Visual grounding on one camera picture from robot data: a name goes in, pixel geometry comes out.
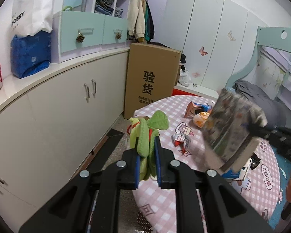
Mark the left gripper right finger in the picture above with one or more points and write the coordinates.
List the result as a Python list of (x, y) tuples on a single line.
[(205, 202)]

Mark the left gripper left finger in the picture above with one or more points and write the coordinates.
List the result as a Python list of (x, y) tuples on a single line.
[(89, 202)]

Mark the blue white carton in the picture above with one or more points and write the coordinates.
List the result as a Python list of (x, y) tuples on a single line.
[(238, 175)]

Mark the printed paper box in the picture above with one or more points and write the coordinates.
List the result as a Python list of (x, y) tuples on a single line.
[(228, 142)]

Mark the red white candy wrapper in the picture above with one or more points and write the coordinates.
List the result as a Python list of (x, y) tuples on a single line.
[(182, 142)]

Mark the green plush toy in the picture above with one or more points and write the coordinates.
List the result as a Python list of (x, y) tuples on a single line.
[(143, 131)]

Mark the blue snack bag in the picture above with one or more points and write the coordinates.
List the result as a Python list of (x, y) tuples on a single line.
[(194, 109)]

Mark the grey blanket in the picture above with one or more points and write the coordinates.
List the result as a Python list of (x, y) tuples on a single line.
[(274, 111)]

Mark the dark shiny wrapper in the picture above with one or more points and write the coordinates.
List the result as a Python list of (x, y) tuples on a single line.
[(255, 161)]

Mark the pink checkered tablecloth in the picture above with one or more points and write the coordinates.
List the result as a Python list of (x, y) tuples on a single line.
[(260, 188)]

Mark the orange snack bag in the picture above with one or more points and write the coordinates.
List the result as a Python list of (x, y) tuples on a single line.
[(200, 119)]

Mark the white curved cabinet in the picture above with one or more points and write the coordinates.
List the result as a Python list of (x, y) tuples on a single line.
[(47, 132)]

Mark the white plastic bag on floor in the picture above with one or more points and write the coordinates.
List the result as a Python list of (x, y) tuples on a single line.
[(184, 78)]

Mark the brown cardboard box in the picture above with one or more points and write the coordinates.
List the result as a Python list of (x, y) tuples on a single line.
[(151, 75)]

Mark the blue shopping bag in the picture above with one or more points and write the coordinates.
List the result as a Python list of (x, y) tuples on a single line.
[(30, 54)]

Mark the mint green drawer unit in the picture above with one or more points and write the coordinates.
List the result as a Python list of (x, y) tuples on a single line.
[(77, 34)]

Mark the hanging clothes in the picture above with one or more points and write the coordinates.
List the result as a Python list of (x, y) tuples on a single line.
[(140, 21)]

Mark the white paper bag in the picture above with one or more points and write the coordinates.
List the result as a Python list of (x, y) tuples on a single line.
[(31, 16)]

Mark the mint green bed frame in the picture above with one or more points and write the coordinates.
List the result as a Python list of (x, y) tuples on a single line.
[(270, 64)]

